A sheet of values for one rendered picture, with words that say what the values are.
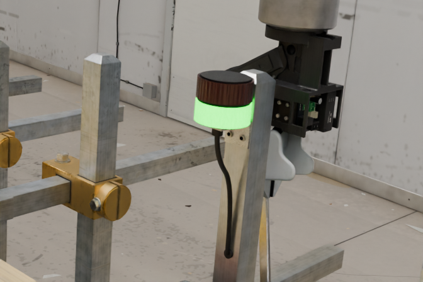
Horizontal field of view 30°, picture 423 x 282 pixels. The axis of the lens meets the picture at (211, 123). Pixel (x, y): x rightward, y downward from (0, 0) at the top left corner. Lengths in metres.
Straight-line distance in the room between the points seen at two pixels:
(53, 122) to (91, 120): 0.33
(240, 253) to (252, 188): 0.08
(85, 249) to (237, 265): 0.27
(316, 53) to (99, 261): 0.44
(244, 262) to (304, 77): 0.22
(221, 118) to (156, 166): 0.40
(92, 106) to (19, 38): 5.14
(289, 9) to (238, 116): 0.14
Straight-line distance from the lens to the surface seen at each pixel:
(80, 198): 1.08
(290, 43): 0.91
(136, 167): 1.17
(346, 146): 4.03
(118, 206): 1.06
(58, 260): 3.03
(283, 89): 0.89
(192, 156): 1.25
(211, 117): 0.81
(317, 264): 1.15
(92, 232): 1.09
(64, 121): 1.39
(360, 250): 3.34
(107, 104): 1.04
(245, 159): 0.86
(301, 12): 0.87
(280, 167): 0.93
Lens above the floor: 1.35
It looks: 16 degrees down
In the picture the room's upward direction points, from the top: 5 degrees clockwise
